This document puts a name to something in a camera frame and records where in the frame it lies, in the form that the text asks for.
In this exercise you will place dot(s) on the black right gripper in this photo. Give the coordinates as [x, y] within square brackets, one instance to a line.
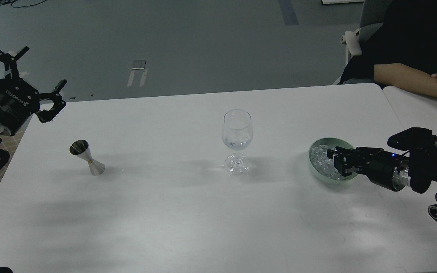
[383, 168]

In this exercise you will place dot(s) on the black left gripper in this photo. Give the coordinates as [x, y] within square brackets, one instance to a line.
[8, 104]

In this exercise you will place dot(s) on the steel double jigger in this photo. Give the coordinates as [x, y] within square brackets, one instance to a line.
[81, 149]

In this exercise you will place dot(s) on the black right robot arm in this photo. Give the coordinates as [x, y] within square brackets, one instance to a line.
[415, 168]

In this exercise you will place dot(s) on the pile of ice cubes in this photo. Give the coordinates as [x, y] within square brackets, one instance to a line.
[321, 163]

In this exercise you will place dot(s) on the clear wine glass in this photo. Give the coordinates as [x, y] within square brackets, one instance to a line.
[237, 134]

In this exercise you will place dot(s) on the green bowl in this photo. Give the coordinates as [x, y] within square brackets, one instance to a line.
[332, 142]

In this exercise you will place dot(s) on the person in black shirt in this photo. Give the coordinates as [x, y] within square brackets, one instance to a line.
[402, 52]

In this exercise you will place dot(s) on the grey office chair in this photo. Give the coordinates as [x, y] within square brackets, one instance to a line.
[372, 18]

